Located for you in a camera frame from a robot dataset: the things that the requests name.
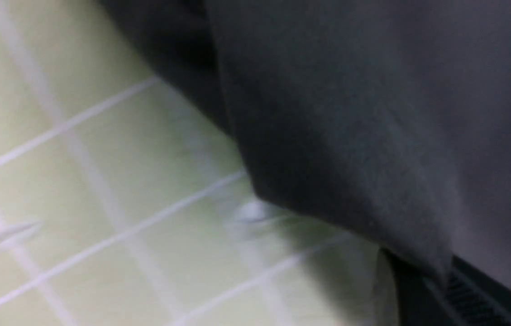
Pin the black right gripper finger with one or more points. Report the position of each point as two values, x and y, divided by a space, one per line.
470 298

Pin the light green checkered tablecloth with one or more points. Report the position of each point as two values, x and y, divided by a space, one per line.
120 205

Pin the dark gray long-sleeve top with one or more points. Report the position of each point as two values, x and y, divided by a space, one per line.
389 118

